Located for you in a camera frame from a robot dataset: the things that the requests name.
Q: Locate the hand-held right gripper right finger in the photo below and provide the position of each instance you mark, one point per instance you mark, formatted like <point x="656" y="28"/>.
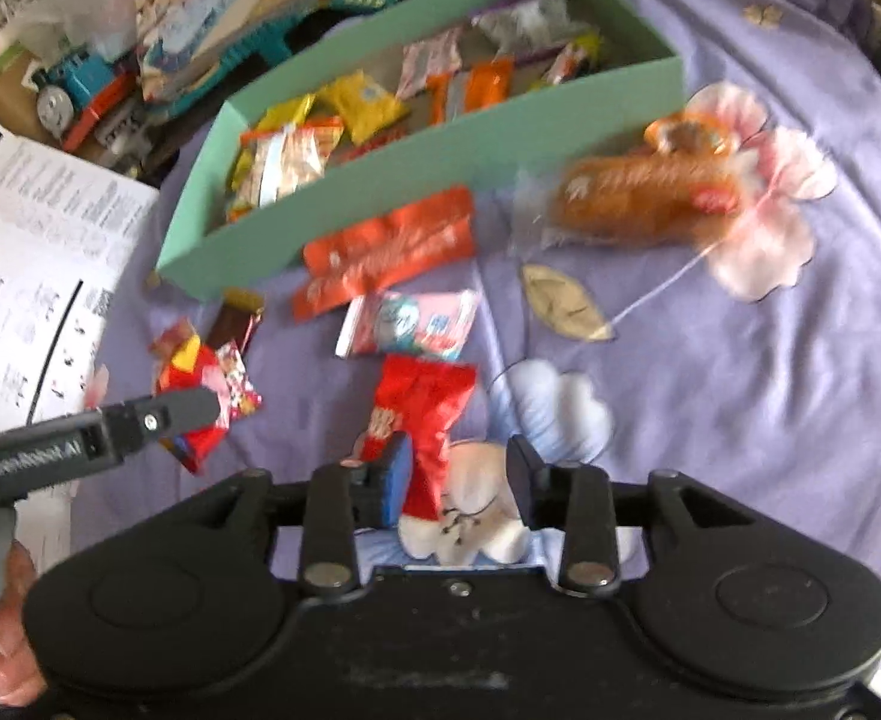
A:
<point x="521" y="474"/>

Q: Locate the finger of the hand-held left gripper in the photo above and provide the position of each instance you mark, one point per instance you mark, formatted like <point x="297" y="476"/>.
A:
<point x="170" y="412"/>

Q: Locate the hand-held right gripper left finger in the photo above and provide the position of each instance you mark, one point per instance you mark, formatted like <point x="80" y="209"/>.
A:
<point x="399" y="481"/>

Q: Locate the colourful red snack packet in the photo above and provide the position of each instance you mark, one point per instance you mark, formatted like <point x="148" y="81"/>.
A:
<point x="212" y="390"/>

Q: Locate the mint green cardboard box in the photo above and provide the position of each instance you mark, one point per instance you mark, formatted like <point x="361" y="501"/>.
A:
<point x="440" y="157"/>

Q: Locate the pink candy packet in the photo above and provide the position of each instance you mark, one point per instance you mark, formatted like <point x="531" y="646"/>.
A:
<point x="429" y="60"/>

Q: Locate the person's left hand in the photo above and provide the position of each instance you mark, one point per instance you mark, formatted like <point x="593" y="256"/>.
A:
<point x="13" y="652"/>

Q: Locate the brown chocolate packet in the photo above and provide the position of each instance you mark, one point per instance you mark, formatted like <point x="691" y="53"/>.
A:
<point x="234" y="315"/>

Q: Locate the pink and white snack packet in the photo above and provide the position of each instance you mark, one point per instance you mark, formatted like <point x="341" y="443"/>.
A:
<point x="410" y="326"/>

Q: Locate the white printed paper sheet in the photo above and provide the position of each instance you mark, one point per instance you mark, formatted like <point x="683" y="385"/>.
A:
<point x="28" y="262"/>

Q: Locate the purple flower blanket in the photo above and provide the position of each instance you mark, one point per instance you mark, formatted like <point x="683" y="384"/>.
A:
<point x="710" y="390"/>

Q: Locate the long orange-red snack packet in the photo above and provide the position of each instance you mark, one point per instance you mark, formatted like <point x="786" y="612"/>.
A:
<point x="388" y="247"/>

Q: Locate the clear orange-edged snack packet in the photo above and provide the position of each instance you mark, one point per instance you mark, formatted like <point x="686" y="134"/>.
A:
<point x="290" y="165"/>

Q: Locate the bread in clear wrapper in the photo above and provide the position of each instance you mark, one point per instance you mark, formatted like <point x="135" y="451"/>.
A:
<point x="643" y="199"/>

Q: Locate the small yellow snack packet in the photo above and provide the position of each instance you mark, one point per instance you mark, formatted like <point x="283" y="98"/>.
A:
<point x="283" y="114"/>

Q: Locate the blue toy train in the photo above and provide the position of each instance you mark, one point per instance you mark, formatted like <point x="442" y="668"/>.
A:
<point x="80" y="94"/>

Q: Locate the shiny yellow snack packet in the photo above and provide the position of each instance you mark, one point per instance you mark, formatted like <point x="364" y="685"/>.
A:
<point x="362" y="105"/>

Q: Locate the small orange jelly packet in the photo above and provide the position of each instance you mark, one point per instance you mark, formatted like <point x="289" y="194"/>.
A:
<point x="684" y="135"/>

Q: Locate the stack of picture books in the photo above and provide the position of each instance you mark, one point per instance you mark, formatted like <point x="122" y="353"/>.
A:
<point x="215" y="7"/>

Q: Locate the clear plastic bag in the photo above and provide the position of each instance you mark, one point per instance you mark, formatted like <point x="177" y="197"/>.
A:
<point x="58" y="11"/>

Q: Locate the clear purple-edged snack packet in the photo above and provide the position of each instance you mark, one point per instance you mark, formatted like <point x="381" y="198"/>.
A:
<point x="527" y="19"/>

